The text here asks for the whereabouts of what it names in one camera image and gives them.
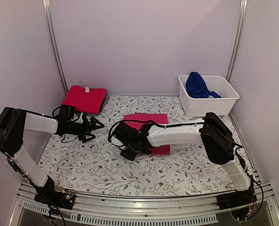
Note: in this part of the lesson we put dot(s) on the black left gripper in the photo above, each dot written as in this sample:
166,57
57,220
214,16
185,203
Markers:
87,128

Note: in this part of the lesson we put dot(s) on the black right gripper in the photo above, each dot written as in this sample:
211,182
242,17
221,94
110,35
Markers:
130,156

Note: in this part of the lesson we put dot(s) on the magenta t-shirt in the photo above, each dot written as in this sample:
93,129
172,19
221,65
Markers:
85,99

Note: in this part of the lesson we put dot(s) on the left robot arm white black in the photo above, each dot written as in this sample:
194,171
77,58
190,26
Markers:
13,124

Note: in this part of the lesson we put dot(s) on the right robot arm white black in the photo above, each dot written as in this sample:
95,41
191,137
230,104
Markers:
211,132

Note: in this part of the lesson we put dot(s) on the white plastic laundry bin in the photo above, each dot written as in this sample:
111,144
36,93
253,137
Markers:
198,107

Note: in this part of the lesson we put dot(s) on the grey folded garment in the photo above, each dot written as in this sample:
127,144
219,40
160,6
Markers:
103,106

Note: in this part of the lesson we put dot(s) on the floral patterned table cloth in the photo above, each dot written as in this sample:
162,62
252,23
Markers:
97,166

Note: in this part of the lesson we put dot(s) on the blue garment in bin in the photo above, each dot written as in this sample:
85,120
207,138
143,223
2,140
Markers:
197,88

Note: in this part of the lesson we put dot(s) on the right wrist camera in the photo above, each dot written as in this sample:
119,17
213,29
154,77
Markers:
122,134

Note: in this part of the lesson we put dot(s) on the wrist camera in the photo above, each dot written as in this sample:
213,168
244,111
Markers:
122,134
71,114

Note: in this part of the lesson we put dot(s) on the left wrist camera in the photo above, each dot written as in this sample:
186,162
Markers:
71,114

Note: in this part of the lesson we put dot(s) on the aluminium front rail base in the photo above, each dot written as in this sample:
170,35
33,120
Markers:
108,210

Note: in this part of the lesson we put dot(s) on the aluminium frame post right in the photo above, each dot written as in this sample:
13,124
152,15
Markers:
238,37

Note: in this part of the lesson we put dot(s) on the aluminium frame post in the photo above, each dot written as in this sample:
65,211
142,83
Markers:
238,37
53,43

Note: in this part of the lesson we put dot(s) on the aluminium frame post left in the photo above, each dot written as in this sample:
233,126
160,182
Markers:
53,43

